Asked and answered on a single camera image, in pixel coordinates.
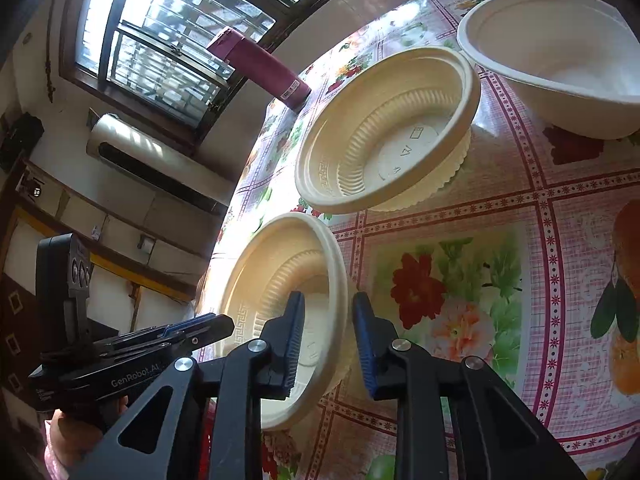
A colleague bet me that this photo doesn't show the black wall speaker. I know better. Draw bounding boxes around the black wall speaker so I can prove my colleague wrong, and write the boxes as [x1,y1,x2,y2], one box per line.
[0,112,45,173]

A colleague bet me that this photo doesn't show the magenta bottle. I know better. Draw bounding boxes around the magenta bottle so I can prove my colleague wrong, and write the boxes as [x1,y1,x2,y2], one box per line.
[206,26,312,112]

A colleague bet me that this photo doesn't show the white air conditioner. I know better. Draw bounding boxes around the white air conditioner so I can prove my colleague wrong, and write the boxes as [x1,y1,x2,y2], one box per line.
[86,113,231,216]

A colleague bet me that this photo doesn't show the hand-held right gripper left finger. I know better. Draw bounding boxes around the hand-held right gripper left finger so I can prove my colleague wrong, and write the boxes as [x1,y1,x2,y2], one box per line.
[67,290,307,480]

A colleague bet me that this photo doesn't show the barred window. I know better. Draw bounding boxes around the barred window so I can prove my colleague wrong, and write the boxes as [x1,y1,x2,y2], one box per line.
[60,0,396,156]

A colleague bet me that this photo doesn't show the white smooth bowl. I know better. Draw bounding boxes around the white smooth bowl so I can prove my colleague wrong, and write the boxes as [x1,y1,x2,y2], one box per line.
[456,0,640,140]

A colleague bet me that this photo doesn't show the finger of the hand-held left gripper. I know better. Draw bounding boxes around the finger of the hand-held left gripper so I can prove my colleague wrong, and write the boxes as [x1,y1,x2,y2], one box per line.
[107,314,236,362]
[100,313,219,348]

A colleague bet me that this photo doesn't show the person's left hand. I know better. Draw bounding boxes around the person's left hand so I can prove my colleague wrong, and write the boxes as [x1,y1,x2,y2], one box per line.
[45,397,128,480]

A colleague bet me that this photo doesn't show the cream ribbed plastic bowl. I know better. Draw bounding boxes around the cream ribbed plastic bowl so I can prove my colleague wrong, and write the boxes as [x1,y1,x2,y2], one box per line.
[294,46,482,215]
[218,211,349,431]

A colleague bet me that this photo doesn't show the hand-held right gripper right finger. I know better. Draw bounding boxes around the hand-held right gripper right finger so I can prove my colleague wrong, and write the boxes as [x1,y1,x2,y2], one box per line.
[351,291,586,480]

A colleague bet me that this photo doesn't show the small black wall device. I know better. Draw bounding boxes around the small black wall device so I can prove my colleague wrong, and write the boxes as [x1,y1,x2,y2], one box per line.
[17,172,46,202]

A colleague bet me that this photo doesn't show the floral fruit print tablecloth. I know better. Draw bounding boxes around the floral fruit print tablecloth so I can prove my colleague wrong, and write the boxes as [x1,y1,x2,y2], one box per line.
[192,0,640,480]

